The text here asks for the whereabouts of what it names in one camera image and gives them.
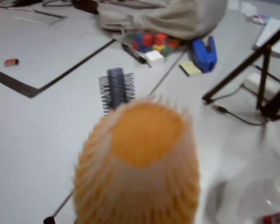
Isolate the blue plastic stapler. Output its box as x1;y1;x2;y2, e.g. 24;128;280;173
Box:
191;35;218;73

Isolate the yellow sticky note pad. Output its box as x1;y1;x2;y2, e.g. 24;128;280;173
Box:
179;61;203;77

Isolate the beige cloth bag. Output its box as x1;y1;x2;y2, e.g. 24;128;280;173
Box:
97;0;228;40

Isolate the blue round hairbrush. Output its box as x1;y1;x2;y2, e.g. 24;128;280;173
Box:
98;67;136;117

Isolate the black tripod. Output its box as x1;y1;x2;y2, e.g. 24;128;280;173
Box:
201;20;280;122

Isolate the frosted plastic bin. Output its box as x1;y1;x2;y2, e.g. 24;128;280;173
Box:
205;176;280;224

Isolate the white adapter box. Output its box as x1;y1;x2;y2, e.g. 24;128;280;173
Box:
244;72;280;101

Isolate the small red brown lighter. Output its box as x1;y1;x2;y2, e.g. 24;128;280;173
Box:
4;58;19;67

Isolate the blue toy cube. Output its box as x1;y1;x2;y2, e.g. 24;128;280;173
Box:
137;43;155;53

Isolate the makeup brush wooden handle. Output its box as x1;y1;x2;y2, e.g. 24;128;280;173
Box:
73;95;201;224

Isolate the red toy cube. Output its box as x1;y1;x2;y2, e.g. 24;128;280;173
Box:
142;34;154;46
153;33;168;47

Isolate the green toy cube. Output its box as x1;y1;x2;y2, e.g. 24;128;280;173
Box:
163;45;175;57

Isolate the white paper pad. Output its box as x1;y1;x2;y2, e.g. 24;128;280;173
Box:
254;17;280;56

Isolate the black pen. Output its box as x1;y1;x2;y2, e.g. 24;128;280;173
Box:
121;43;147;64

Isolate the red hand cream tube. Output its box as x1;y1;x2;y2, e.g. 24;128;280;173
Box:
262;211;280;224

